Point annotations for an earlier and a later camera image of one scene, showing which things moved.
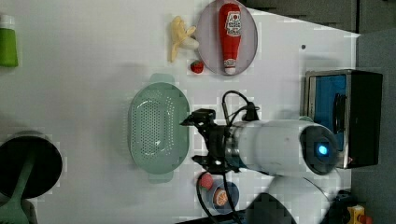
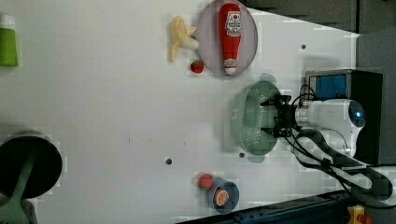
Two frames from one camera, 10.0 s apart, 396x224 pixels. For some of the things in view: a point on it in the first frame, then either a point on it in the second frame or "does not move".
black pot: (47, 164) does not move
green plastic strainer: (157, 142) -> (248, 117)
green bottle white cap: (8, 53) does not move
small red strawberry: (197, 66) does not move
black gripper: (216, 135) -> (284, 116)
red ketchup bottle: (230, 27) does not move
